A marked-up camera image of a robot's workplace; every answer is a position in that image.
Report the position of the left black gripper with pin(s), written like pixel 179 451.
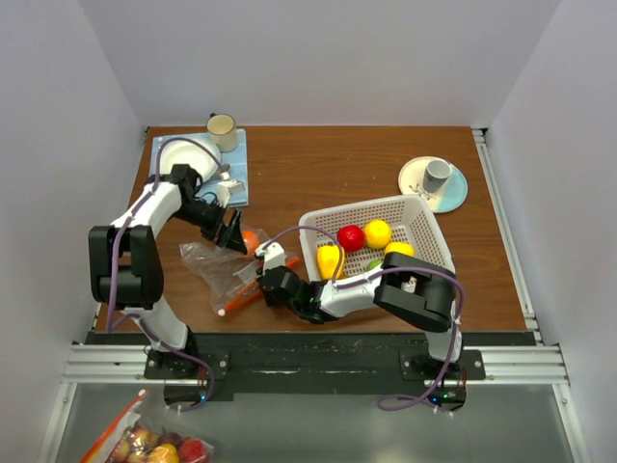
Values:
pixel 231 235

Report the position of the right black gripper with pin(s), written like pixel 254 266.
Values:
pixel 269 299

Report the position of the fake orange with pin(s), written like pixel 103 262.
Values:
pixel 251 241

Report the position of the clear zip top bag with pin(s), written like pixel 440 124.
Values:
pixel 230 276

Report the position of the fake yellow pepper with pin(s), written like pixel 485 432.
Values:
pixel 330 261

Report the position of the fake red apple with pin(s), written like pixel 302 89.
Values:
pixel 351 238

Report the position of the fake yellow lemon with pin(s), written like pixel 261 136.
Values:
pixel 377 234

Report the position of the fake yellow pear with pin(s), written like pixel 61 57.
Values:
pixel 403 248

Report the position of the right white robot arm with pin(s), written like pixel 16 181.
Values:
pixel 422 294

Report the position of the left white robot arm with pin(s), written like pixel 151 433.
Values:
pixel 126 272

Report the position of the metal spoon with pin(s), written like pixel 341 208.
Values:
pixel 223 170

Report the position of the blue checked cloth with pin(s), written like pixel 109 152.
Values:
pixel 237 160

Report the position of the white bowl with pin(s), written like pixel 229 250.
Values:
pixel 203 156

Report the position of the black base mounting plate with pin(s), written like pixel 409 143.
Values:
pixel 333 364

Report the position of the beige enamel mug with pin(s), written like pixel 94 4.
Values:
pixel 223 131

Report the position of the white perforated plastic basket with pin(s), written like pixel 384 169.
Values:
pixel 409 217

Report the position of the grey cup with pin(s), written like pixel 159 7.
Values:
pixel 437 172

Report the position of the pink and blue plate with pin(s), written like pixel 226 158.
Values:
pixel 448 198

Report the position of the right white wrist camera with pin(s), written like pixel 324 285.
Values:
pixel 272 254

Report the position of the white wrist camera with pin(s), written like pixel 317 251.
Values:
pixel 225 189
pixel 272 254

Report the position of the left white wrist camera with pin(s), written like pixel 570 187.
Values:
pixel 225 189

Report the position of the aluminium frame rail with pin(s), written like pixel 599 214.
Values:
pixel 520 412

